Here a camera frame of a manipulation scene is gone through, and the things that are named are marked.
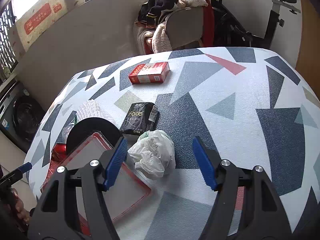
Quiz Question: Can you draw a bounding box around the cardboard sheet with red label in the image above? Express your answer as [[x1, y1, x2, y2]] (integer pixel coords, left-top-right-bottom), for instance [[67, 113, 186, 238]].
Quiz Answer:
[[9, 0, 85, 59]]

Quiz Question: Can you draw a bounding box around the red crumpled wrapper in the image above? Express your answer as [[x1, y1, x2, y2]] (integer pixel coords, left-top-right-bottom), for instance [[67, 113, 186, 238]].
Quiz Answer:
[[52, 142, 67, 163]]

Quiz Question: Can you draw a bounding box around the dark washing machine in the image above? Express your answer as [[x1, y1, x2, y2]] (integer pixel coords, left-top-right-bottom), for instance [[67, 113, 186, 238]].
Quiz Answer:
[[1, 79, 45, 153]]

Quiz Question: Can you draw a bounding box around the geometric patterned table cover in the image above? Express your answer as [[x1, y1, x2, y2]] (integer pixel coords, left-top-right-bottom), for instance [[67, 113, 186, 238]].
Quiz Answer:
[[26, 47, 319, 239]]

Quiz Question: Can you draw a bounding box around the person's left hand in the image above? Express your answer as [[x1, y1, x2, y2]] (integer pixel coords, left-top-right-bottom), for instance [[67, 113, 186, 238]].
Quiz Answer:
[[11, 189, 30, 225]]

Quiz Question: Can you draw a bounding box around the black round tin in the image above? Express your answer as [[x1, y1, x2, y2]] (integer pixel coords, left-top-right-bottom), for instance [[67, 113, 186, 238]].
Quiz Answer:
[[66, 117, 122, 155]]

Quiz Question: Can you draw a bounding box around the white plastic bag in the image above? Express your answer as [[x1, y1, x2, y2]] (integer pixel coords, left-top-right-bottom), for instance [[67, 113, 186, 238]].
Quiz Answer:
[[128, 129, 176, 180]]

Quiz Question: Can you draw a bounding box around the beige chair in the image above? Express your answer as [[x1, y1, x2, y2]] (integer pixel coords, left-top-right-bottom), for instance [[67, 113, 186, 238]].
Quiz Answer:
[[135, 0, 213, 54]]

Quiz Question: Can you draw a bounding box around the wooden door panel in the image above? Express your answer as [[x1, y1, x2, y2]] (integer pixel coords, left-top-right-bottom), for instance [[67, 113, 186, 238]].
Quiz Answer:
[[296, 0, 319, 95]]

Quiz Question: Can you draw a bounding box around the green white candy wrapper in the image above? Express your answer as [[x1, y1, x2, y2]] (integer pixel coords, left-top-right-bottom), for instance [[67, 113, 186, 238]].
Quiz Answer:
[[61, 116, 77, 143]]

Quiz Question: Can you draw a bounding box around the clear red-edged plastic package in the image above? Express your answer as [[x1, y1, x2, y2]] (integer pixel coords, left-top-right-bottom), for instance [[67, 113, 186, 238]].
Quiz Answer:
[[28, 132, 151, 239]]

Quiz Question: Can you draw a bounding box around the black Face tissue pack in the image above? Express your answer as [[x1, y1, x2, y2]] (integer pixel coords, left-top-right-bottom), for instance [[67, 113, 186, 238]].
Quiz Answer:
[[120, 102, 158, 136]]

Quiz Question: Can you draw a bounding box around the black window frame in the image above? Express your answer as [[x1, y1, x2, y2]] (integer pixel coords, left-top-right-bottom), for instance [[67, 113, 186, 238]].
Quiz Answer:
[[0, 2, 18, 83]]

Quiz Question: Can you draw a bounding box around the red cigarette box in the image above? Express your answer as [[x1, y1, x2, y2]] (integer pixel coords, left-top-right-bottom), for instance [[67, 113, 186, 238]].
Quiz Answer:
[[128, 62, 170, 85]]

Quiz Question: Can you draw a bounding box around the white foam fruit net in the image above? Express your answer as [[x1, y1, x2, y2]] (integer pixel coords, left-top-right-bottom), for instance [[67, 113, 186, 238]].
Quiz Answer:
[[76, 100, 116, 125]]

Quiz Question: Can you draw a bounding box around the black exercise bike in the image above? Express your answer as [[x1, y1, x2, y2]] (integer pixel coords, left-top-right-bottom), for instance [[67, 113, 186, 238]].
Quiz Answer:
[[223, 0, 302, 50]]

